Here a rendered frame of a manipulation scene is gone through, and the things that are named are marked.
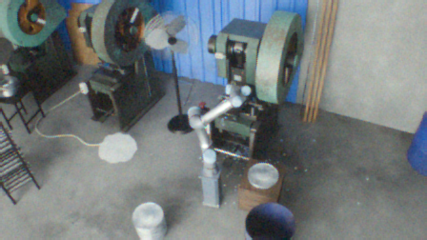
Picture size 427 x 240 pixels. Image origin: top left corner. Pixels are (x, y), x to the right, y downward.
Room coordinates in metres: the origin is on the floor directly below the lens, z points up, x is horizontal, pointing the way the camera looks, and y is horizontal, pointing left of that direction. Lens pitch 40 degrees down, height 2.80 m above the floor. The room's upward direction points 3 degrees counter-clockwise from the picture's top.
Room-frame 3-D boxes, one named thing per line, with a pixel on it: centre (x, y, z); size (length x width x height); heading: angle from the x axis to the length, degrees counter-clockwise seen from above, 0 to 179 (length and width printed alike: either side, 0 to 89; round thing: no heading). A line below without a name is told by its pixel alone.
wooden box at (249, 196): (2.01, -0.44, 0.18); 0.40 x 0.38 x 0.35; 159
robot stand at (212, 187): (2.04, 0.05, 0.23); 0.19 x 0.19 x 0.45; 72
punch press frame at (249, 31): (2.84, -0.36, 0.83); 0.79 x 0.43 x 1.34; 152
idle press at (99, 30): (3.85, 1.06, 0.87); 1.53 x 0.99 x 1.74; 150
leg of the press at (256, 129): (2.71, -0.60, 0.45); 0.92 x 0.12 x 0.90; 152
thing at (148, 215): (1.70, 0.66, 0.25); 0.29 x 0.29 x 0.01
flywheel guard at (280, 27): (2.65, -0.64, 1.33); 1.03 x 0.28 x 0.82; 152
